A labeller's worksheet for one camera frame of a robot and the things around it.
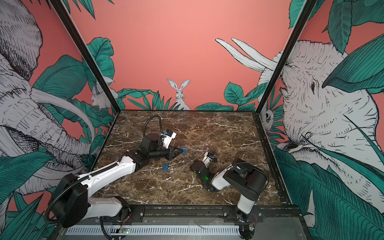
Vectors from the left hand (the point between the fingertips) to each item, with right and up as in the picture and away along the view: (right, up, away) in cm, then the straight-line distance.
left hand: (182, 149), depth 78 cm
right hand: (+4, -9, +13) cm, 16 cm away
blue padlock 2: (-12, -13, +13) cm, 22 cm away
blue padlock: (+1, 0, +1) cm, 2 cm away
